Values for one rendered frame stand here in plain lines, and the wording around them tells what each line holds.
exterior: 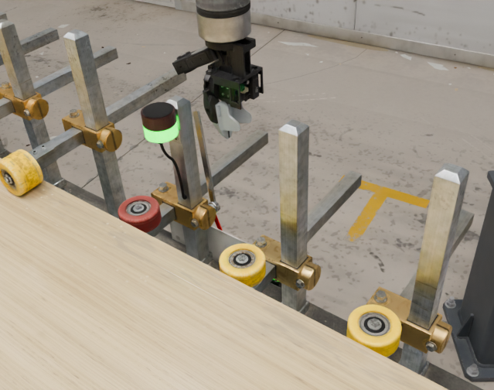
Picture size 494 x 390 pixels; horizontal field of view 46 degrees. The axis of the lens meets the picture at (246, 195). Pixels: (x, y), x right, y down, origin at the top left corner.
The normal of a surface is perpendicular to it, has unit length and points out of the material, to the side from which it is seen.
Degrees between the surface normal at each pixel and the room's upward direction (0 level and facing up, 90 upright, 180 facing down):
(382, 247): 0
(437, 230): 90
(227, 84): 90
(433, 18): 90
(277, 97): 0
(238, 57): 90
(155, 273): 0
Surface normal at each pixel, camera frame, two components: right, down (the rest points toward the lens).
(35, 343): -0.05, -0.78
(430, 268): -0.59, 0.52
